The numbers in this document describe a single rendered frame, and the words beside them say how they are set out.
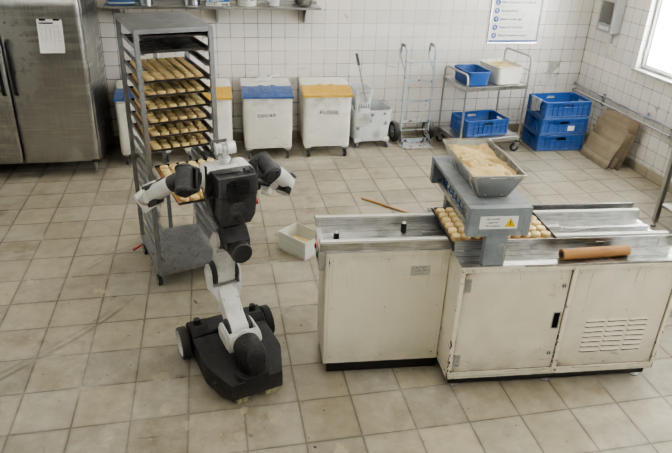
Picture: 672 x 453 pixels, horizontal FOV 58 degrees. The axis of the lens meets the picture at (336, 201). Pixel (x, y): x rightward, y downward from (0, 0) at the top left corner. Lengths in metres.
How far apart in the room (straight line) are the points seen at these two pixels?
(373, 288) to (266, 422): 0.92
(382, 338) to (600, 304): 1.23
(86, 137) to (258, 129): 1.71
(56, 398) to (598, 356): 3.10
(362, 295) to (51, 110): 3.93
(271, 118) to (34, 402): 3.83
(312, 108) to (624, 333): 3.97
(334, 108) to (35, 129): 2.97
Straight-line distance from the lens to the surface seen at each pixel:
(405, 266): 3.36
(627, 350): 4.03
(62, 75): 6.25
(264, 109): 6.50
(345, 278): 3.33
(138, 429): 3.54
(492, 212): 3.11
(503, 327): 3.55
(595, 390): 4.02
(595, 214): 4.01
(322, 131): 6.67
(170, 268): 4.49
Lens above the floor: 2.48
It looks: 26 degrees down
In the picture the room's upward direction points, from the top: 2 degrees clockwise
